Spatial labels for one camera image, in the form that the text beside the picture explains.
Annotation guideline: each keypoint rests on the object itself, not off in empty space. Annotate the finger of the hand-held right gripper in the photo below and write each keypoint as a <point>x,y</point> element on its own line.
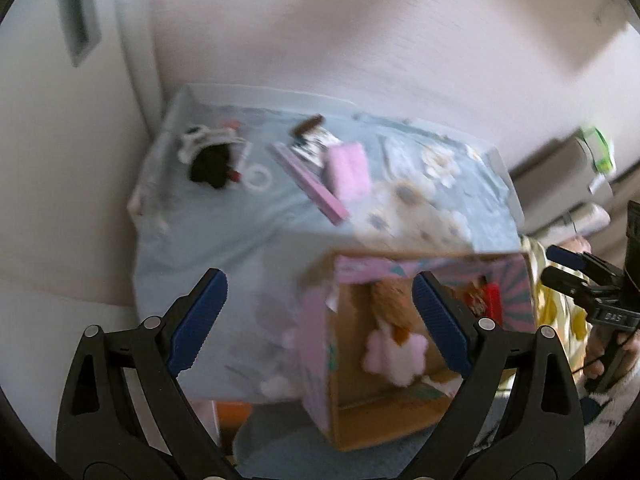
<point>559,277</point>
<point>565,255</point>

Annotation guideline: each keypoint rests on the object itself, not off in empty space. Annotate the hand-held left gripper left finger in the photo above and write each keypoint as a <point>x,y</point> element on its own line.
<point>197,320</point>

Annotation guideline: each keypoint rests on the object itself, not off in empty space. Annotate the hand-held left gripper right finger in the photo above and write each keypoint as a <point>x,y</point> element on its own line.
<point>440,320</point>

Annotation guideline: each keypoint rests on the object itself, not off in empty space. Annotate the pink printed cardboard box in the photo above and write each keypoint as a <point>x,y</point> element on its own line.
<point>345,410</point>

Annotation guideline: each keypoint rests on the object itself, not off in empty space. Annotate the person's right hand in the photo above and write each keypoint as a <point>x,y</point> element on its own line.
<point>596,360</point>

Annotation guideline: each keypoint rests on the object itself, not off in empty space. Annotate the yellow patterned cloth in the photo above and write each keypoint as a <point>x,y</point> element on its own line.
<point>556,310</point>

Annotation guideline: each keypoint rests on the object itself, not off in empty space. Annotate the red snack packet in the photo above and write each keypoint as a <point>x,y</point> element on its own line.
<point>481,301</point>

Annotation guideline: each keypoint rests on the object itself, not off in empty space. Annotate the brown plush toy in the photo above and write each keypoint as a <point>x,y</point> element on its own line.
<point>395,305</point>

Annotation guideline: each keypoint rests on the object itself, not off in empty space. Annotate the pink flower plush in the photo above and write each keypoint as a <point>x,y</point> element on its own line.
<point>395,356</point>

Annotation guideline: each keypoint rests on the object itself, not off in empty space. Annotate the blue floral blanket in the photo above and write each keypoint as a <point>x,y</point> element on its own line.
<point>220,240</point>

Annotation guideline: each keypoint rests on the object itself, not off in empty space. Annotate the orange box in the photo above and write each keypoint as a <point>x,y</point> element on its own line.
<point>232,415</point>

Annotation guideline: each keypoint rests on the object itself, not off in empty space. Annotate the red lipstick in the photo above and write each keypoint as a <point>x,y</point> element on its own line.
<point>235,175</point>

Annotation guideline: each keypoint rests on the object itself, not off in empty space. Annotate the black plush toy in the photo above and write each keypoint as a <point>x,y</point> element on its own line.
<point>211,166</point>

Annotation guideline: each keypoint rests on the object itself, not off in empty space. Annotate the long pink box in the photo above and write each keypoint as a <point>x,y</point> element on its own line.
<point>310,186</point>

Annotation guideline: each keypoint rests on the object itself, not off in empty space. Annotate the pink fuzzy sponge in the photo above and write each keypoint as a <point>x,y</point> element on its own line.
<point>347,170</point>

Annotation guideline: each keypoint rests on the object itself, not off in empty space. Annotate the white fabric headband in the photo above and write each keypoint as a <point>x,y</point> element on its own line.
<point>200,137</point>

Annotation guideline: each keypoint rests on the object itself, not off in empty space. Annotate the black and white packet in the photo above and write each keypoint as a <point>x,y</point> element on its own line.
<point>316,147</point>

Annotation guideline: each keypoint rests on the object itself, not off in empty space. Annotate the brown chocolate bar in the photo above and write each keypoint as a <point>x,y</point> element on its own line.
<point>307,125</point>

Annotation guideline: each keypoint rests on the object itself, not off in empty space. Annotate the clear plastic storage bin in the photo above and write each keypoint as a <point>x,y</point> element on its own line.
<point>280,96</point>

